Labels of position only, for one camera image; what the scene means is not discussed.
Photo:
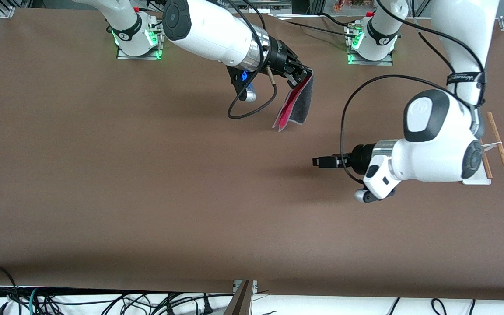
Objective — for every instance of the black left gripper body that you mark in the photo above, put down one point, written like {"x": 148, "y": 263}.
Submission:
{"x": 359, "y": 159}

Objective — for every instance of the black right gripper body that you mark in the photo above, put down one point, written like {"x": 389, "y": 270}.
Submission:
{"x": 281, "y": 57}

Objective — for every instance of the pink and grey towel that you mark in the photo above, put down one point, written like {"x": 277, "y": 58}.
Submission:
{"x": 300, "y": 103}

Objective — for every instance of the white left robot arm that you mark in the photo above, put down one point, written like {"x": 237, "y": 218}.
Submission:
{"x": 431, "y": 153}

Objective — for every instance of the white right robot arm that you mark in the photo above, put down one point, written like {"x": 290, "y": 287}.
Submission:
{"x": 212, "y": 35}

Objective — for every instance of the white device behind table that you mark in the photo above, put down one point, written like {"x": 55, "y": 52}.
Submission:
{"x": 274, "y": 5}

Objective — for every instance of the orange red object behind table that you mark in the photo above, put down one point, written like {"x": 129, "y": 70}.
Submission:
{"x": 352, "y": 4}

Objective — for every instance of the brown table cover sheet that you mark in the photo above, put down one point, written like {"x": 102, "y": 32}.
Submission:
{"x": 190, "y": 218}

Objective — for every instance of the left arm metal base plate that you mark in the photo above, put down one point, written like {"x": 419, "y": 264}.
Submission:
{"x": 387, "y": 62}

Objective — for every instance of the brown table post with bracket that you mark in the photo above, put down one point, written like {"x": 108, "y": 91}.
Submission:
{"x": 239, "y": 299}

